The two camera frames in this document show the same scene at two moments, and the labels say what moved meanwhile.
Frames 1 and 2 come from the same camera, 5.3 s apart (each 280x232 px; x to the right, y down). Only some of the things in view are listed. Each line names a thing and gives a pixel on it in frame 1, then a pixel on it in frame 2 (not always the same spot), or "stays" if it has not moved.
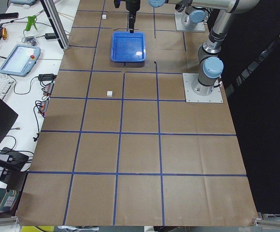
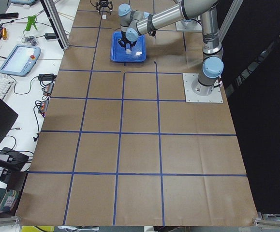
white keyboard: (1, 85) stays
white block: (109, 94) to (128, 48)
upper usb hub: (49, 88) stays
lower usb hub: (43, 107) stays
